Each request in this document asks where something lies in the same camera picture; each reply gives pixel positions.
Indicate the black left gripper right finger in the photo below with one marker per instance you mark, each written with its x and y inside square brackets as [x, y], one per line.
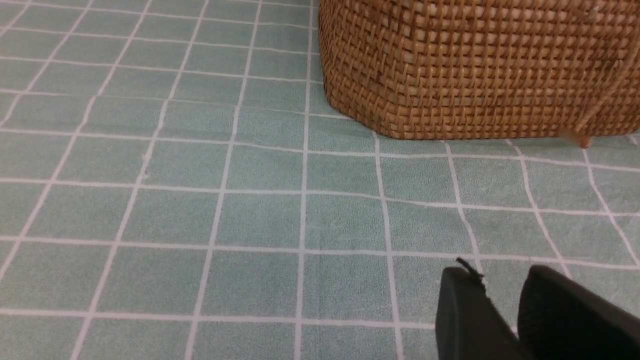
[559, 319]

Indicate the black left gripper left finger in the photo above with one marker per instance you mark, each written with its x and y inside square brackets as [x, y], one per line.
[468, 326]

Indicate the woven wicker basket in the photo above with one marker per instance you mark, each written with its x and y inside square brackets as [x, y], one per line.
[446, 70]

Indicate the green checkered tablecloth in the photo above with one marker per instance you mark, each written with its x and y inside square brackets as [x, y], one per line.
[175, 186]

